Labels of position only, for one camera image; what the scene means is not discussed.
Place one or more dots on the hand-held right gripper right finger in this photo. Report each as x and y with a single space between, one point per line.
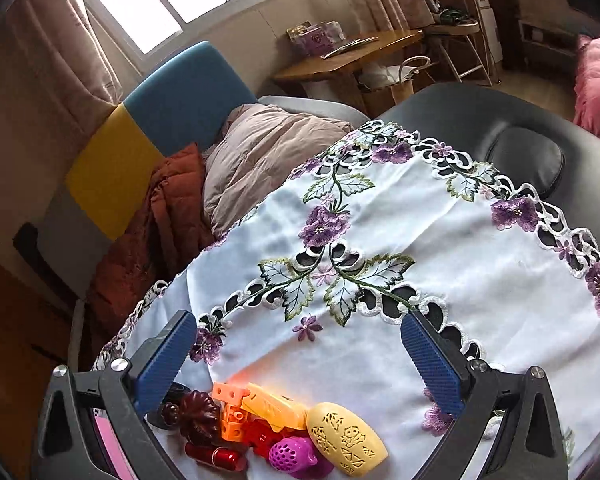
432 365

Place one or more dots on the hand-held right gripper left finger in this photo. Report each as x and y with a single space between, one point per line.
165 365

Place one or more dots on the dark red flower-shaped mold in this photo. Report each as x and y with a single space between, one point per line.
200 415

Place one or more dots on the orange building block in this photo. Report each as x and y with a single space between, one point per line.
230 410

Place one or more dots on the pink tray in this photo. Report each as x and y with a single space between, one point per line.
112 445

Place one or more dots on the small red ball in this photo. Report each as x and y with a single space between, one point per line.
215 456

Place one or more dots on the yellow embossed oval toy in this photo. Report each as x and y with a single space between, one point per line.
345 440

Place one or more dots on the yellow plastic toy piece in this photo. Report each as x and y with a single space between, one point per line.
275 407

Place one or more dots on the black round toy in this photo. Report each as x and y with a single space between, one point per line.
170 412

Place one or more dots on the red building block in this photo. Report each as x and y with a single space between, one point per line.
260 435

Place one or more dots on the white floral embroidered tablecloth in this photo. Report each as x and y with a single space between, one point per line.
430 240

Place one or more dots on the brown blanket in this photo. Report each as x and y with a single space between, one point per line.
165 220

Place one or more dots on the purple perforated toy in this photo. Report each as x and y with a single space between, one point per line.
292 455

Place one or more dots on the beige quilted pillow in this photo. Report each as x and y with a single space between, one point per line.
270 150

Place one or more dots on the black padded table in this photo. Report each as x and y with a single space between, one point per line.
480 105

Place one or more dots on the blue yellow grey headboard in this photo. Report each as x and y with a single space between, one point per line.
180 100

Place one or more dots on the white plastic bag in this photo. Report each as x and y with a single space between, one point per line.
380 77

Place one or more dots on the wooden desk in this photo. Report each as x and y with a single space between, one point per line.
340 62

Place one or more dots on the open booklet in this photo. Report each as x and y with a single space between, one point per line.
350 45

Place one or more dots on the purple box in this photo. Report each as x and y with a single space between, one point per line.
317 42

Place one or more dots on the wooden nightstand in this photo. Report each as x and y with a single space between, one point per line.
545 40

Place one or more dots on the white cabinet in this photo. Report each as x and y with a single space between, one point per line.
490 20

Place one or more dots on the large window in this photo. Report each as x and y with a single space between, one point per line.
130 5

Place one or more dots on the wooden folding chair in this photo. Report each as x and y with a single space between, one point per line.
455 0

